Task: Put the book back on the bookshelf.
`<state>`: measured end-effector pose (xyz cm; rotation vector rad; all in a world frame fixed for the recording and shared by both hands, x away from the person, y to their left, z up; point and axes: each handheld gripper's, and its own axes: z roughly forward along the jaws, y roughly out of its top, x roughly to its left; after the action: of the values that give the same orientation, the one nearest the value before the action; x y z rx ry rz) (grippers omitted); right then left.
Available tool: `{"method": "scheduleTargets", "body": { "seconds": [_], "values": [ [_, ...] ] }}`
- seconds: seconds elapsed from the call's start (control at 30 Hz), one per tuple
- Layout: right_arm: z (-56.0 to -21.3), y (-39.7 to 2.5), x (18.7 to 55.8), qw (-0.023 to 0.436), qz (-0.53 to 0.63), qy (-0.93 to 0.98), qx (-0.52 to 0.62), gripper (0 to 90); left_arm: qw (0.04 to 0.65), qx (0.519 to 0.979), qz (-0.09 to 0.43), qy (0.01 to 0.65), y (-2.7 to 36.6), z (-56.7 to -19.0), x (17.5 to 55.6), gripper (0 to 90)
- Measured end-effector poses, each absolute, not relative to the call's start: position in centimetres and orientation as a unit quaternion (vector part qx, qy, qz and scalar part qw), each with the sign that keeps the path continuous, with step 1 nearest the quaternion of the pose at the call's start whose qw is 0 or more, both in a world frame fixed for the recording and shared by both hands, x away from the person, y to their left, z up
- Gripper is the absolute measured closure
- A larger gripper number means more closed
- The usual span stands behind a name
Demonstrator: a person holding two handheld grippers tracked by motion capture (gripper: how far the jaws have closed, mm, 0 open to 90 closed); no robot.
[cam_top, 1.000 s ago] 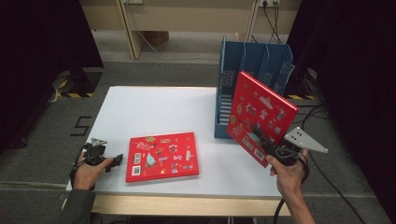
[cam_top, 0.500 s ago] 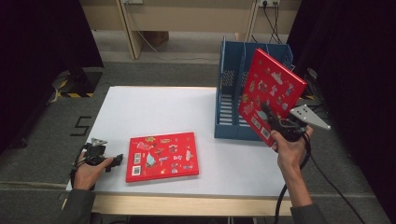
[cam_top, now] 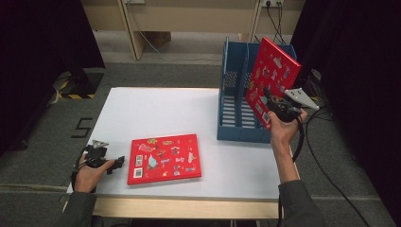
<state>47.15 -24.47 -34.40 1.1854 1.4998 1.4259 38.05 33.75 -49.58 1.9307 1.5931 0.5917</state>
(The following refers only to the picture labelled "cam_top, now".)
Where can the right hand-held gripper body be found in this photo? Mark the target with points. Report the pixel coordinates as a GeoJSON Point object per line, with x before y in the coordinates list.
{"type": "Point", "coordinates": [287, 108]}

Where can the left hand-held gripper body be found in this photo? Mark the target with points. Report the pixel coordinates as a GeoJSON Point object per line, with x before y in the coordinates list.
{"type": "Point", "coordinates": [94, 156]}

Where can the red picture book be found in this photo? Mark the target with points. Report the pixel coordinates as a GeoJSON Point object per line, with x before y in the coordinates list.
{"type": "Point", "coordinates": [164, 159]}
{"type": "Point", "coordinates": [274, 72]}

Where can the blue plastic file rack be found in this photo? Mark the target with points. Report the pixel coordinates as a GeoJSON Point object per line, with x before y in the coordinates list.
{"type": "Point", "coordinates": [233, 126]}

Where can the person's left hand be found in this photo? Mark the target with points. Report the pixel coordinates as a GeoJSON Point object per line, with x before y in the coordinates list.
{"type": "Point", "coordinates": [86, 178]}

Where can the person's right hand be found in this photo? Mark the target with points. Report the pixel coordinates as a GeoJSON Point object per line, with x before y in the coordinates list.
{"type": "Point", "coordinates": [283, 132]}

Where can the black stand base striped tape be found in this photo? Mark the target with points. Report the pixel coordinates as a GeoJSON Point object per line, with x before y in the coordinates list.
{"type": "Point", "coordinates": [82, 85]}
{"type": "Point", "coordinates": [315, 98]}

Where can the white table cover sheet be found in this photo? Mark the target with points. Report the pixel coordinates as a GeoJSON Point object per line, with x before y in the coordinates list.
{"type": "Point", "coordinates": [157, 107]}

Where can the dark curtain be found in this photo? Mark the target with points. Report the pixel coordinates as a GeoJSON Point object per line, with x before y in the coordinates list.
{"type": "Point", "coordinates": [362, 78]}
{"type": "Point", "coordinates": [34, 63]}

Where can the beige wooden desk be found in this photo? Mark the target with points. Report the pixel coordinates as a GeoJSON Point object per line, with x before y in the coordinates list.
{"type": "Point", "coordinates": [189, 15]}

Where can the brown cardboard box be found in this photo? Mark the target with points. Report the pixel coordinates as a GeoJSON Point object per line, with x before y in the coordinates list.
{"type": "Point", "coordinates": [159, 38]}

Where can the white wall socket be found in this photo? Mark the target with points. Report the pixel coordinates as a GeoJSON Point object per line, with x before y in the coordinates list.
{"type": "Point", "coordinates": [273, 2]}

